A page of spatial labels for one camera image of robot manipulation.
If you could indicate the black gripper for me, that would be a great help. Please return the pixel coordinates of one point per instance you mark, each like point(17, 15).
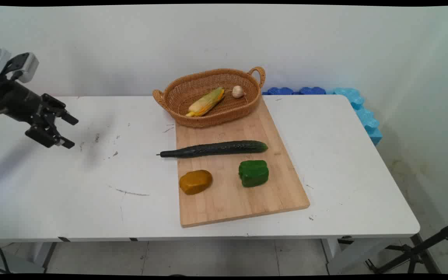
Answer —
point(14, 99)

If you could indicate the dark green cucumber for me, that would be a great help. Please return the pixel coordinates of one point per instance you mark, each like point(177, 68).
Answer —
point(216, 149)

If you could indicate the white table leg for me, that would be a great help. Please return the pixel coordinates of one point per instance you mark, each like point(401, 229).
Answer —
point(348, 254)
point(43, 252)

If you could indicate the corn cob with husk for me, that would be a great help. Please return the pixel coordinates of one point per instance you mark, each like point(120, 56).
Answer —
point(205, 102)

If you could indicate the woven wicker basket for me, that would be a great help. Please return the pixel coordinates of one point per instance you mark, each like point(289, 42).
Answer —
point(212, 112)

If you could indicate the garlic bulb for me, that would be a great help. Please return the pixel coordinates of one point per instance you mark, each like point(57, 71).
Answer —
point(238, 91)

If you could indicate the wooden cutting board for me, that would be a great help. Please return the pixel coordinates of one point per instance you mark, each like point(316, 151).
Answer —
point(239, 198)

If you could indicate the green bell pepper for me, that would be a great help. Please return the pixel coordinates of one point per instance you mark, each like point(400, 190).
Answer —
point(253, 173)

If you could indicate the dark blue foam mat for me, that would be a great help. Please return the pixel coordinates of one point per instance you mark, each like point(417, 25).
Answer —
point(312, 90)
point(280, 91)

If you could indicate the light blue foam mat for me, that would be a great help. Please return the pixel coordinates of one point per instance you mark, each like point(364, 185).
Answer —
point(366, 116)

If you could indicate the black tripod stand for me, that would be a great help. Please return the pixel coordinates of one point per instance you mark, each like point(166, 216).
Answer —
point(414, 252)

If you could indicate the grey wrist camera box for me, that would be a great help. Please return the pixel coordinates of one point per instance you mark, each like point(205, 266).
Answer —
point(27, 68)

